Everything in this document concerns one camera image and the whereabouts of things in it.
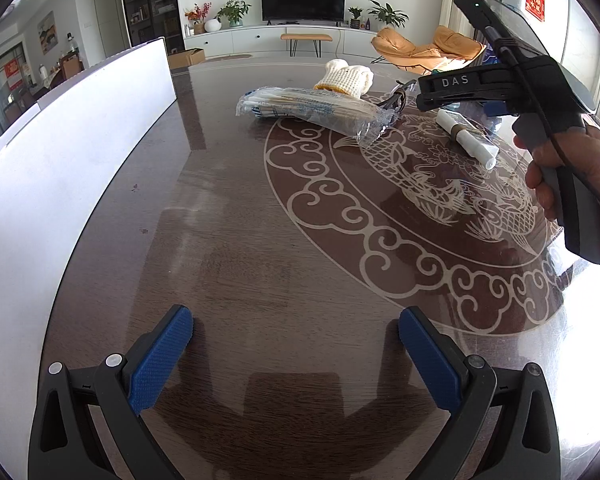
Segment cardboard box on floor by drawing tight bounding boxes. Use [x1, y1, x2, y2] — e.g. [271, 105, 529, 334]
[168, 48, 206, 70]

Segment rimless black folded eyeglasses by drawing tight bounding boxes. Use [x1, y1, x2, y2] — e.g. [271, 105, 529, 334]
[377, 79, 417, 114]

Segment white rolled paper tube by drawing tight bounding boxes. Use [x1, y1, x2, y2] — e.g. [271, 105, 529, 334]
[436, 108, 498, 170]

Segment framed wall painting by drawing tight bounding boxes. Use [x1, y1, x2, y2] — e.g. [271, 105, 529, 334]
[38, 11, 58, 54]

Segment white tv cabinet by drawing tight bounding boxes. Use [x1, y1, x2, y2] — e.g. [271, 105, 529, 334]
[184, 25, 377, 58]

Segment blue patterned tall bottle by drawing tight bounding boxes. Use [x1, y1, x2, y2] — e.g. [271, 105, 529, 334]
[467, 0, 526, 115]

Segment wooden bench stool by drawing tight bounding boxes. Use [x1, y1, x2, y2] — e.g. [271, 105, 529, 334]
[280, 32, 332, 58]

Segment black flat television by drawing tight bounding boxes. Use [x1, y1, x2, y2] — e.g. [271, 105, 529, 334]
[261, 0, 346, 22]

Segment green potted plant right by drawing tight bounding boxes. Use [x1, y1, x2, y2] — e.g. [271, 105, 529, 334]
[367, 0, 410, 28]

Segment green potted plant left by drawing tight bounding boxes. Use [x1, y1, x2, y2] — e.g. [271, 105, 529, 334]
[218, 0, 251, 27]

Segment red wall decoration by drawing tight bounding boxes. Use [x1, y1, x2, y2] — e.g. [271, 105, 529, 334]
[526, 0, 545, 22]

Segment dark glass display cabinet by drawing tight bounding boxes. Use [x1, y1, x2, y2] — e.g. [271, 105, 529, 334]
[122, 0, 184, 54]

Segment green potted plant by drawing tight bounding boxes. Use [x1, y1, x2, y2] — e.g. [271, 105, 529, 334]
[367, 0, 410, 28]
[218, 0, 251, 27]

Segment small potted plant centre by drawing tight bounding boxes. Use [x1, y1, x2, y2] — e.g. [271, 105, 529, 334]
[348, 6, 363, 29]

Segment cream knitted glove far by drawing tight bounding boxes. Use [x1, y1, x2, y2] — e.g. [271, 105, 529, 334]
[314, 58, 374, 99]

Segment red flower vase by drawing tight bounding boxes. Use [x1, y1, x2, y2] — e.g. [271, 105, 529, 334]
[184, 2, 212, 35]

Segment orange lounge chair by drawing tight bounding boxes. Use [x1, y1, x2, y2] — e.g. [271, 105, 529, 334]
[370, 25, 486, 75]

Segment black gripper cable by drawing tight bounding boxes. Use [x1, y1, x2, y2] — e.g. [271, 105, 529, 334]
[484, 24, 600, 229]

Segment plastic bag of chopsticks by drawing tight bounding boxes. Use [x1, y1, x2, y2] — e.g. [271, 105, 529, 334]
[236, 87, 400, 148]

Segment person's right hand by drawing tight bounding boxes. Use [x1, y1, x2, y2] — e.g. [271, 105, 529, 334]
[526, 126, 600, 221]

